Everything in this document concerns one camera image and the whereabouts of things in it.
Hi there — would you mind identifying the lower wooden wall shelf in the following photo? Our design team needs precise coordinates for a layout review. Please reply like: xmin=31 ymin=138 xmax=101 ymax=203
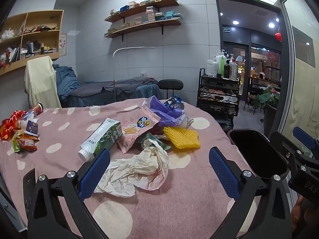
xmin=104 ymin=14 xmax=182 ymax=39

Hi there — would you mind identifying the green pump bottle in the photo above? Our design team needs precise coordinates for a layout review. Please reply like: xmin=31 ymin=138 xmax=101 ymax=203
xmin=216 ymin=51 xmax=226 ymax=76

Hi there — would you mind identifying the green white milk carton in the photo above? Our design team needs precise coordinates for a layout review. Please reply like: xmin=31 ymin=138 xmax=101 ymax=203
xmin=78 ymin=118 xmax=123 ymax=162

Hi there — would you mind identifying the wooden wall shelf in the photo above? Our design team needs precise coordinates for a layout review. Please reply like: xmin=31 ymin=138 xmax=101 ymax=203
xmin=104 ymin=14 xmax=182 ymax=39
xmin=105 ymin=0 xmax=178 ymax=23

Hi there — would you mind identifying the teal cloth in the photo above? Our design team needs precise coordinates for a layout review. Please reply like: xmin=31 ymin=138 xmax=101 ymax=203
xmin=136 ymin=132 xmax=172 ymax=151

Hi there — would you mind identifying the blue oreo wrapper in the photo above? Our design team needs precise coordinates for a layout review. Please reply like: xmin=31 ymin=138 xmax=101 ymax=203
xmin=163 ymin=95 xmax=184 ymax=110

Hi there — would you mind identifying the potted green plant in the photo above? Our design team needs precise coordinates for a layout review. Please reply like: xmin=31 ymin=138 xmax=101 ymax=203
xmin=254 ymin=85 xmax=280 ymax=137

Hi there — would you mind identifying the clear plastic bottle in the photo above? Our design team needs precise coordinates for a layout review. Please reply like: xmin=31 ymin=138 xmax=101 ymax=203
xmin=229 ymin=54 xmax=238 ymax=81

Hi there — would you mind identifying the cream cloth covered chair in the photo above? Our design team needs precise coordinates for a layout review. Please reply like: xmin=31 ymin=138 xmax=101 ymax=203
xmin=24 ymin=56 xmax=61 ymax=109

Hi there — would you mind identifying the white arc floor lamp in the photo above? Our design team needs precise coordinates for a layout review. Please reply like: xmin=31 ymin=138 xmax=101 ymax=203
xmin=112 ymin=46 xmax=156 ymax=102

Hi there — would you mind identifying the white paper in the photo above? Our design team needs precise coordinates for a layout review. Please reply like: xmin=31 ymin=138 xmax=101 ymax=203
xmin=94 ymin=141 xmax=169 ymax=198

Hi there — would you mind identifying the black trash bin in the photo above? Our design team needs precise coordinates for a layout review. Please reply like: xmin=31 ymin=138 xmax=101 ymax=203
xmin=227 ymin=129 xmax=289 ymax=179

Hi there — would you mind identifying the red snack wrapper pile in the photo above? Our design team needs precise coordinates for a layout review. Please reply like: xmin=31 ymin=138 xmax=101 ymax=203
xmin=1 ymin=111 xmax=39 ymax=153

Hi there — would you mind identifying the pink polka dot blanket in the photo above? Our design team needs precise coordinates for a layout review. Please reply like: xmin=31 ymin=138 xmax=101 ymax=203
xmin=1 ymin=99 xmax=249 ymax=238

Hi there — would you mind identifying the person's right hand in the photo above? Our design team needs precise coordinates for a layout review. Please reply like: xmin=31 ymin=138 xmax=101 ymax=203
xmin=291 ymin=195 xmax=307 ymax=232

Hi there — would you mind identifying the wooden cubby shelf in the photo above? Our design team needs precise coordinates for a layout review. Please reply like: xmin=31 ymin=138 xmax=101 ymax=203
xmin=1 ymin=10 xmax=65 ymax=75

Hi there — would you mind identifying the upper wooden wall shelf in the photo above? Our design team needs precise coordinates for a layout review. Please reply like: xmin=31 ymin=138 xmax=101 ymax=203
xmin=105 ymin=0 xmax=178 ymax=23

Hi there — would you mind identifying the massage bed with blue sheets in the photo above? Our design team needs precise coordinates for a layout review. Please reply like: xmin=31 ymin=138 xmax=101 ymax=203
xmin=53 ymin=64 xmax=162 ymax=108

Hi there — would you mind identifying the purple plastic bag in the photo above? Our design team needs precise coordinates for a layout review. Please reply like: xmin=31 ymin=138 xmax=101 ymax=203
xmin=142 ymin=96 xmax=188 ymax=128

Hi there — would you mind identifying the black metal trolley rack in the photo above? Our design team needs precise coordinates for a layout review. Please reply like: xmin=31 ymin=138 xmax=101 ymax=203
xmin=196 ymin=68 xmax=240 ymax=133

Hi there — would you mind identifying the red chip can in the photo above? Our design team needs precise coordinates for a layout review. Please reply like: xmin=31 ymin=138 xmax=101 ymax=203
xmin=28 ymin=103 xmax=43 ymax=116

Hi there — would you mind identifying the yellow foam fruit net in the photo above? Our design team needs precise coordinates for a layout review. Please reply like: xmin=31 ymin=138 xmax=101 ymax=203
xmin=163 ymin=127 xmax=201 ymax=149

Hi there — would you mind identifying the pink snack bag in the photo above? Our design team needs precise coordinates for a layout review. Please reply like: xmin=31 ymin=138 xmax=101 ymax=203
xmin=117 ymin=105 xmax=160 ymax=154

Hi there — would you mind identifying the white yogurt cup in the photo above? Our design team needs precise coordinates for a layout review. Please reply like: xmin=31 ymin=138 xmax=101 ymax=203
xmin=24 ymin=120 xmax=38 ymax=136

